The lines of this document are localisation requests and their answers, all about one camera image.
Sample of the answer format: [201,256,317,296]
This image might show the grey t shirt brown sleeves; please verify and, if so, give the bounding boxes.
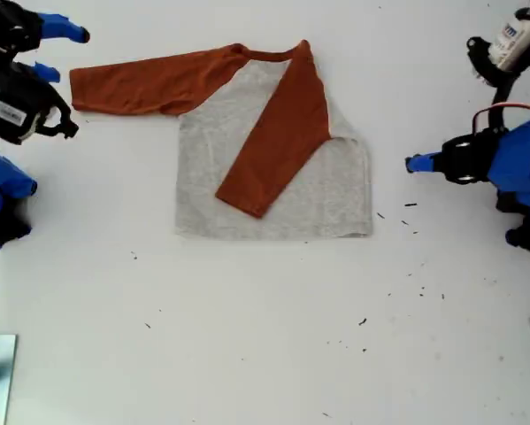
[68,38,375,242]

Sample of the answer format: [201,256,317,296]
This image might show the black camera stalk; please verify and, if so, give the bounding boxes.
[465,35,530,135]

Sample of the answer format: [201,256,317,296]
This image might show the red white servo wire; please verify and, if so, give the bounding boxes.
[472,103,530,135]

